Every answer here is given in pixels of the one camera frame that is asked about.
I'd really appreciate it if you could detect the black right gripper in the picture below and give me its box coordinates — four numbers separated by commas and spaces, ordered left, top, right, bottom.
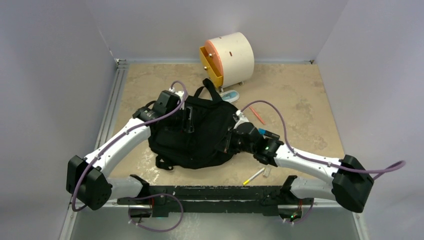
215, 127, 256, 155

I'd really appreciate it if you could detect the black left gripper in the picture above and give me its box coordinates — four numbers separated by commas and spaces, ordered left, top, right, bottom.
165, 106, 193, 133

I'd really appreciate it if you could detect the black student backpack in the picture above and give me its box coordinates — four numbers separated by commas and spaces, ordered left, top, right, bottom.
148, 78, 238, 171

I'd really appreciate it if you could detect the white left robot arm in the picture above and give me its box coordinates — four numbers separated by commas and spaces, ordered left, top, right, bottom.
66, 87, 189, 212

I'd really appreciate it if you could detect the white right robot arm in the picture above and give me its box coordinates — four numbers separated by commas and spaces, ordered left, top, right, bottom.
216, 122, 374, 213

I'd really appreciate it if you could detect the blue scissors blister pack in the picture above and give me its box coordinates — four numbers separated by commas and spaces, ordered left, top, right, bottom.
220, 90, 240, 103

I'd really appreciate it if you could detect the blue highlighter marker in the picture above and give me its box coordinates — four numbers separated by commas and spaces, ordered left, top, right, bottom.
258, 128, 280, 140

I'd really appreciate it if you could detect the yellow white marker pen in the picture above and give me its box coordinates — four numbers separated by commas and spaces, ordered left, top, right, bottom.
242, 167, 266, 186

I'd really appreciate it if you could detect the orange pen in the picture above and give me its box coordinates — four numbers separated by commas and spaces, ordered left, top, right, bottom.
248, 106, 266, 125

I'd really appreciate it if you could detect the grey marker cap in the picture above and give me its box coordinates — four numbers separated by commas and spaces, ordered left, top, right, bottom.
263, 166, 271, 178

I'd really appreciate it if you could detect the cream cylindrical drawer box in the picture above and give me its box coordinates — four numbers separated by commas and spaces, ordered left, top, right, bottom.
203, 32, 255, 88

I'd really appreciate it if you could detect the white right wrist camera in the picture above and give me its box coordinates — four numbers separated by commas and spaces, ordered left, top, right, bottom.
233, 110, 250, 130

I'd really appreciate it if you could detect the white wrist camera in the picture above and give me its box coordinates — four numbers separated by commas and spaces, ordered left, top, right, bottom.
168, 87, 186, 101
233, 110, 250, 130

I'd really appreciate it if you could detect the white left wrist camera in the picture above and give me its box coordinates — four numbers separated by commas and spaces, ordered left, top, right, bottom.
168, 87, 186, 101

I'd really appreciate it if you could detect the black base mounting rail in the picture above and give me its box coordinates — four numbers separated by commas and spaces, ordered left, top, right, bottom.
117, 185, 313, 218

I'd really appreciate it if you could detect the aluminium table frame rail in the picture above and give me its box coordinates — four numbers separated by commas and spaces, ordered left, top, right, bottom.
59, 59, 130, 240

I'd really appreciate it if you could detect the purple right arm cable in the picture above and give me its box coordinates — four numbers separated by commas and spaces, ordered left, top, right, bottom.
240, 99, 407, 226

